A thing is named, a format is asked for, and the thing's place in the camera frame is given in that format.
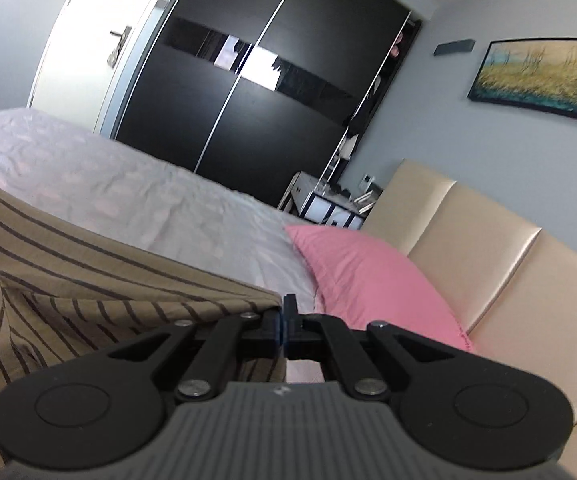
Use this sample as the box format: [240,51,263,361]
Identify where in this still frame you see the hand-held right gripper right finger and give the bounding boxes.
[285,295,457,402]

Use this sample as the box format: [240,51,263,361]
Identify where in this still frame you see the white door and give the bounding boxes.
[27,0,189,136]

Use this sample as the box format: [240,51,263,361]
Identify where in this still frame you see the tan striped shirt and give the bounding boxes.
[0,165,289,480]

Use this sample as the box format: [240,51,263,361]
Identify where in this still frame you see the framed landscape painting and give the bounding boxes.
[467,37,577,128]

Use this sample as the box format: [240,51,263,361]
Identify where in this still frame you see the beige padded headboard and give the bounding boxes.
[361,159,577,480]

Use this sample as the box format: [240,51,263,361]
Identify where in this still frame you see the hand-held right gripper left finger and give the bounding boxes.
[106,295,286,402]

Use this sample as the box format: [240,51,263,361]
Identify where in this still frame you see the dark sliding door wardrobe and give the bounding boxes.
[111,0,422,211]

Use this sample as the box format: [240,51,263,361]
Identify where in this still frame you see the white nightstand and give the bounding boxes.
[277,171,384,231]

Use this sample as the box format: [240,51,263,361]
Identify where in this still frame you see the dark wall lamp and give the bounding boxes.
[433,39,475,57]

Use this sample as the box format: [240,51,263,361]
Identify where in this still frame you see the bed with polka dot sheet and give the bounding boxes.
[0,107,319,316]

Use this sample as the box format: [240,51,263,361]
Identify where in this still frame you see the pink pillow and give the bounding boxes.
[285,224,474,353]

